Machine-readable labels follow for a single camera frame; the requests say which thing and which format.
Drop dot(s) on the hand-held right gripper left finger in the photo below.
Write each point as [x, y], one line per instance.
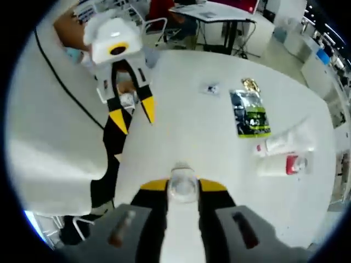
[123, 235]

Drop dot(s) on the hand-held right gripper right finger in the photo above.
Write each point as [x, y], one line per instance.
[241, 235]

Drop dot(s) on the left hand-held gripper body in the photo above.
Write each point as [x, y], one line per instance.
[115, 35]

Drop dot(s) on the small clear skincare sachet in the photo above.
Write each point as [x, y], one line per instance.
[211, 90]

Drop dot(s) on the small clear skincare bottle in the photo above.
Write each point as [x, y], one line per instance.
[182, 189]

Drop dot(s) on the red-collared white skincare bottle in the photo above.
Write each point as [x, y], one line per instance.
[292, 165]

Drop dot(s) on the gold skincare packet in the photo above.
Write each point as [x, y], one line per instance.
[250, 84]

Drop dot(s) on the black green skincare sachet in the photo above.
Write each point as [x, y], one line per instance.
[251, 115]

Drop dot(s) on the white skincare tube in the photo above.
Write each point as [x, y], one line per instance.
[296, 137]

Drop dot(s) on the blue storage box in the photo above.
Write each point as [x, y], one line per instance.
[323, 56]

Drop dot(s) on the person's left hand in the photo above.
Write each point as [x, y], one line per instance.
[125, 87]

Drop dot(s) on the person's black trousers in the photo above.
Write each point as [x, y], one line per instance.
[109, 142]

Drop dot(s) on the person in white shirt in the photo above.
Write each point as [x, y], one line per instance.
[55, 137]

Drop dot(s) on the long white counter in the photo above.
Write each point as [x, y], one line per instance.
[315, 74]

